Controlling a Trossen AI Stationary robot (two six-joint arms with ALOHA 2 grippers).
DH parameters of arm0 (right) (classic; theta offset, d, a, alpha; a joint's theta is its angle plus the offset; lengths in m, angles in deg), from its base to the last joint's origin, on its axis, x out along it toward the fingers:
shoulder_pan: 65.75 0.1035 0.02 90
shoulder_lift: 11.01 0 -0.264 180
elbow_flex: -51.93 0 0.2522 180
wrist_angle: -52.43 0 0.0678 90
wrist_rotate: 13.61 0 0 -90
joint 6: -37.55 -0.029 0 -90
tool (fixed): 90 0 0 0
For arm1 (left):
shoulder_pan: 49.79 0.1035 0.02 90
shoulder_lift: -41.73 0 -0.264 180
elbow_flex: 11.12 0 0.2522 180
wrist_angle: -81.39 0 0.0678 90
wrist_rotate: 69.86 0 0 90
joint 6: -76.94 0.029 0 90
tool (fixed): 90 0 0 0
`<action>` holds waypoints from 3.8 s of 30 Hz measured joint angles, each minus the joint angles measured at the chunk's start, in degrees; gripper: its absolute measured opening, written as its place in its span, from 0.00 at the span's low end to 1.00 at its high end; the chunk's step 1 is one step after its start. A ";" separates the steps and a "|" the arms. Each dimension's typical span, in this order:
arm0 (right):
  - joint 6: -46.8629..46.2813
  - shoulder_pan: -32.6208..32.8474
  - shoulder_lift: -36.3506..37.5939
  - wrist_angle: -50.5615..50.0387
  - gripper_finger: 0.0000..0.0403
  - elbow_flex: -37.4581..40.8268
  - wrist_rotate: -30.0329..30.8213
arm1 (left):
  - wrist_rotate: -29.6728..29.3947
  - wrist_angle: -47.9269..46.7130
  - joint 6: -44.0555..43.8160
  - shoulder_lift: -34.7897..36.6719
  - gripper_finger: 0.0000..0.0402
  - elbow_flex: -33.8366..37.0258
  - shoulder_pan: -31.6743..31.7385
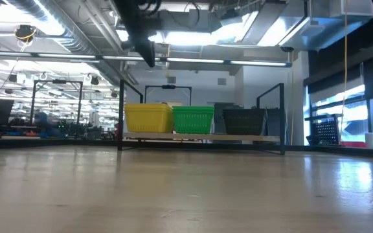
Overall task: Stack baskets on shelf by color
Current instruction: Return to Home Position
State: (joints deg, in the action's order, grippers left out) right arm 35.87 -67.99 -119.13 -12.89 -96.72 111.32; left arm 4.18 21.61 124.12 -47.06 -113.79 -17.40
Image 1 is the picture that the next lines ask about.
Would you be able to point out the yellow plastic basket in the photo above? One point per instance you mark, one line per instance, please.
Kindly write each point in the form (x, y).
(149, 108)
(149, 123)

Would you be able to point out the black plastic basket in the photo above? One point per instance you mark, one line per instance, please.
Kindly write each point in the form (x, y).
(244, 124)

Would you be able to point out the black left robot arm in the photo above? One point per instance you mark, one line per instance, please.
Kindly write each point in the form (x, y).
(138, 32)

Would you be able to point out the long hanging light bar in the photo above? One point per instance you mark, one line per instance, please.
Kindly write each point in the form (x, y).
(134, 58)

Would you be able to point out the black perforated bin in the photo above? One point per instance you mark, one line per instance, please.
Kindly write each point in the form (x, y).
(325, 131)

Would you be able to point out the red flat object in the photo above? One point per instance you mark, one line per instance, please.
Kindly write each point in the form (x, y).
(353, 144)

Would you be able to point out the white paper roll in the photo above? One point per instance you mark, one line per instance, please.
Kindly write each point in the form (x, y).
(372, 140)

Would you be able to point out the wooden shelf with black frame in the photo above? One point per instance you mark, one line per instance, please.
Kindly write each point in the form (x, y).
(206, 137)

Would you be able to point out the black metal gantry frame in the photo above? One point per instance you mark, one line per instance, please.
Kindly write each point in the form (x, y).
(168, 86)
(32, 103)

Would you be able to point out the black aluminium rig frame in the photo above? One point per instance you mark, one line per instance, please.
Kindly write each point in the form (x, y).
(351, 152)

